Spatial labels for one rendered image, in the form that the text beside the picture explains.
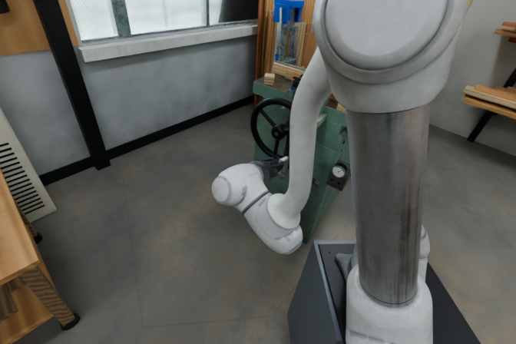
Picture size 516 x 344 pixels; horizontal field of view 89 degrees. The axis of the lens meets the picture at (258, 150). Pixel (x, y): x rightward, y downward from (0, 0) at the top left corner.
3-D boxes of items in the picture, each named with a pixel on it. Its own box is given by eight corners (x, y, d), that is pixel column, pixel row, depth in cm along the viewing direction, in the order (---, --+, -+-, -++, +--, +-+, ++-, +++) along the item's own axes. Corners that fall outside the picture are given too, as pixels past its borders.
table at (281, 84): (239, 98, 123) (240, 86, 119) (273, 81, 144) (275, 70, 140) (368, 149, 98) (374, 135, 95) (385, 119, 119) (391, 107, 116)
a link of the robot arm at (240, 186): (230, 175, 86) (256, 206, 83) (198, 188, 73) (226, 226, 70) (249, 153, 81) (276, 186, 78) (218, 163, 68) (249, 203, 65)
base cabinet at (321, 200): (246, 210, 177) (256, 118, 135) (287, 167, 218) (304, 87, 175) (306, 245, 159) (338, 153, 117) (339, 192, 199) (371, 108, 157)
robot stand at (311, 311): (368, 393, 106) (444, 338, 71) (296, 395, 104) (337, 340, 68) (345, 312, 130) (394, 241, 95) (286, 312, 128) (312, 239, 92)
